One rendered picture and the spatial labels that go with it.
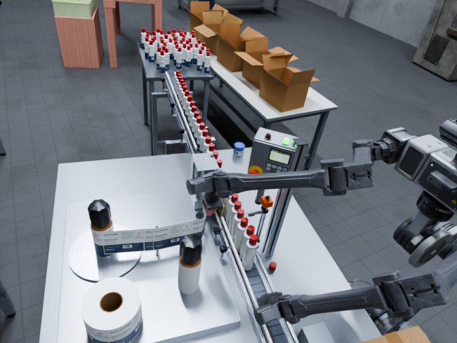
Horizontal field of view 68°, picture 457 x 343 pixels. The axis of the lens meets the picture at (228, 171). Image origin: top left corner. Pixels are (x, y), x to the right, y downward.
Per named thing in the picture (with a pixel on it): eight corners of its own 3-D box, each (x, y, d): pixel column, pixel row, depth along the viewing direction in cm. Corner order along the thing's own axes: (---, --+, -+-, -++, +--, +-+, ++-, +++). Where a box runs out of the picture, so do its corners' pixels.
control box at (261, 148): (251, 163, 148) (259, 126, 136) (290, 174, 145) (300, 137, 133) (245, 177, 140) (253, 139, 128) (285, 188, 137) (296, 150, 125)
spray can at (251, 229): (238, 252, 160) (245, 222, 147) (249, 252, 161) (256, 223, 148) (239, 261, 156) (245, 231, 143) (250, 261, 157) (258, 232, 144)
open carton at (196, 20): (181, 33, 429) (181, 1, 406) (211, 31, 449) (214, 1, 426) (194, 44, 404) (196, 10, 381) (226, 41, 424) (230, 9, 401)
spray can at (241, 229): (230, 248, 162) (236, 218, 149) (238, 242, 165) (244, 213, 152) (239, 254, 159) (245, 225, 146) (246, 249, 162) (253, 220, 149)
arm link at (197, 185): (231, 197, 118) (228, 172, 116) (202, 205, 113) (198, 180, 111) (216, 191, 128) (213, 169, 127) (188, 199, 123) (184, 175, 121)
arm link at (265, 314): (302, 320, 112) (293, 294, 113) (273, 335, 107) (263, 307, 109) (286, 317, 122) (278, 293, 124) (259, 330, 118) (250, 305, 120)
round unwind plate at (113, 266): (70, 231, 158) (69, 229, 158) (138, 221, 168) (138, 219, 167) (66, 288, 136) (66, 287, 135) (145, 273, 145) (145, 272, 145)
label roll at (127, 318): (152, 312, 133) (151, 291, 124) (119, 360, 118) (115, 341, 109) (111, 289, 138) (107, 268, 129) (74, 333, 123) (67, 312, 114)
